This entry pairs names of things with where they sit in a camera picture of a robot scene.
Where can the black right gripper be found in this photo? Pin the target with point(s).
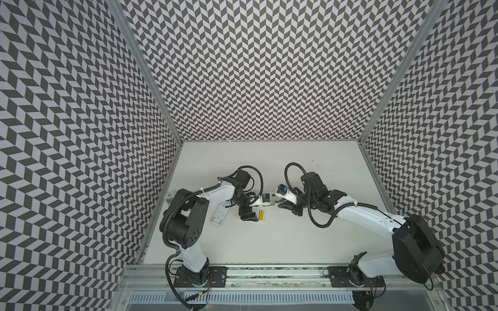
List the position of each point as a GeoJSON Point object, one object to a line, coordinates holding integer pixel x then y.
{"type": "Point", "coordinates": [297, 203]}

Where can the aluminium corner post left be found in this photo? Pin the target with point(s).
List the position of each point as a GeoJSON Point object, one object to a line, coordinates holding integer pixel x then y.
{"type": "Point", "coordinates": [123, 25]}

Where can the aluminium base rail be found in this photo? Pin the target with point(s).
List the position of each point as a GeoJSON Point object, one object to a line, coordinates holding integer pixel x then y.
{"type": "Point", "coordinates": [266, 277]}

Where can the aluminium corner post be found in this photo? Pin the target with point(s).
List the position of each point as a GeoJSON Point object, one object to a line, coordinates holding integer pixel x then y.
{"type": "Point", "coordinates": [123, 25]}
{"type": "Point", "coordinates": [406, 62]}

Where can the aluminium corner post right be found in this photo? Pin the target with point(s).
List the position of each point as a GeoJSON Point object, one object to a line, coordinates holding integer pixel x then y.
{"type": "Point", "coordinates": [406, 62]}

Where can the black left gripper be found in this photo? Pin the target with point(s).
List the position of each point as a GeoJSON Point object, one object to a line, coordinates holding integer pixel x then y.
{"type": "Point", "coordinates": [248, 215]}

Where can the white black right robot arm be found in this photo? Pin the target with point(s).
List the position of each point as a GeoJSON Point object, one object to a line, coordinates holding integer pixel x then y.
{"type": "Point", "coordinates": [414, 251]}

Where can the white remote green buttons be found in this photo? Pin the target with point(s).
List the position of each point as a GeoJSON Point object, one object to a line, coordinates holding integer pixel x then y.
{"type": "Point", "coordinates": [257, 211]}

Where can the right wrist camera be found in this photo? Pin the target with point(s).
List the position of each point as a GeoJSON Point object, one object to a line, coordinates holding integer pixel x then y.
{"type": "Point", "coordinates": [285, 193]}

